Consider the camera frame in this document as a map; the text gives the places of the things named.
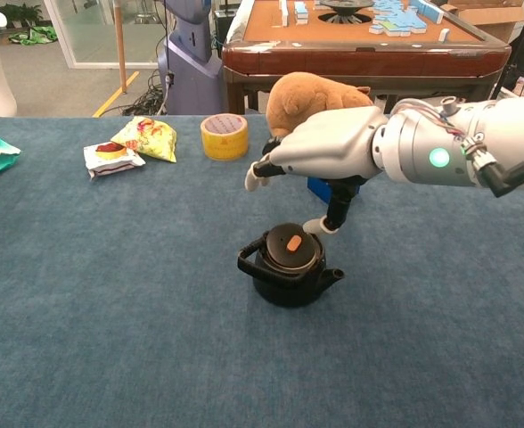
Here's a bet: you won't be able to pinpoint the black lid with orange knob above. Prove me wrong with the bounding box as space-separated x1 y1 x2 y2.
265 222 320 272

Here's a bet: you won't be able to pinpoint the yellow snack packet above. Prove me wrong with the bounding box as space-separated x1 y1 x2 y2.
110 115 179 164

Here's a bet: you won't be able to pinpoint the black teapot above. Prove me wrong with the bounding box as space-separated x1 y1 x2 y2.
236 222 347 309

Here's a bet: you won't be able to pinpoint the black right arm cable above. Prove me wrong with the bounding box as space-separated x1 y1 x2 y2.
461 133 524 200

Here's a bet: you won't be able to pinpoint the yellow tape roll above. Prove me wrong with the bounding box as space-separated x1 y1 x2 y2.
200 112 250 162

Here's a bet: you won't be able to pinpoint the green cloth bundle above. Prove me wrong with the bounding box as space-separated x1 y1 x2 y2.
7 25 59 47

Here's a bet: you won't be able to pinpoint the cardboard box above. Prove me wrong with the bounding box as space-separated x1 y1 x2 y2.
439 0 524 45

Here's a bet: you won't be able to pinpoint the wooden pole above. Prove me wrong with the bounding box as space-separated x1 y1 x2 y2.
113 0 129 95

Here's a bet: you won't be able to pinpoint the blue table mat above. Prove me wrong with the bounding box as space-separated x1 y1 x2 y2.
0 114 524 428

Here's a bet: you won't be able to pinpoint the brown mahjong table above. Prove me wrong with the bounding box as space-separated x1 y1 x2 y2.
221 0 513 116

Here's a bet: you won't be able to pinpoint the black tripod stand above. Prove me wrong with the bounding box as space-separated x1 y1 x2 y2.
492 0 524 102

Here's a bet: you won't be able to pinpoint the tangle of black cables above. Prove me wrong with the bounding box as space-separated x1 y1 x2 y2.
120 66 170 118

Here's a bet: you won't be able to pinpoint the brown capybara plush toy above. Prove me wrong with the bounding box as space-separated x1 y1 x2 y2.
265 70 375 140

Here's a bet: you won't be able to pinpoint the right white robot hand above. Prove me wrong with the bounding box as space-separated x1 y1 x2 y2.
243 105 389 235

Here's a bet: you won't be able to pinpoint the blue-grey machine base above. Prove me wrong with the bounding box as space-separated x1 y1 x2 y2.
156 0 228 117

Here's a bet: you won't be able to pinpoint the white red snack packet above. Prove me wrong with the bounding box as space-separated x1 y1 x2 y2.
82 141 148 181

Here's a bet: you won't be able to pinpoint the green and blue toy blocks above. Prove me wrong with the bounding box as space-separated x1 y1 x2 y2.
307 175 362 207

